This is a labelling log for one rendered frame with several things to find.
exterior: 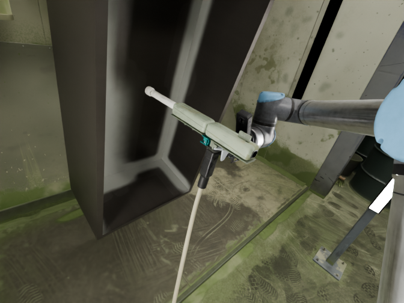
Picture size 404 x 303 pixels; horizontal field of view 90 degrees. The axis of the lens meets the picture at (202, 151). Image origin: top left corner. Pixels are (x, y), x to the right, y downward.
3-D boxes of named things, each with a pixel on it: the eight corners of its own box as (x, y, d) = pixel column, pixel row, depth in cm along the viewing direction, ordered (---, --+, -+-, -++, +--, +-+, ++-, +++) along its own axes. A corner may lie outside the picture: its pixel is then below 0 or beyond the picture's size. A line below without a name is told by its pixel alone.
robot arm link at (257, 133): (267, 133, 72) (245, 122, 77) (261, 134, 69) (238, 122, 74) (257, 154, 76) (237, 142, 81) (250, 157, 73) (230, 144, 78)
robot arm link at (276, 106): (284, 92, 81) (275, 123, 85) (256, 88, 79) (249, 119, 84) (296, 95, 72) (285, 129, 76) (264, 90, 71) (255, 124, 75)
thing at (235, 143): (234, 207, 61) (264, 140, 51) (225, 213, 57) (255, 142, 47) (146, 134, 87) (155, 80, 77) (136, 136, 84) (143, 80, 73)
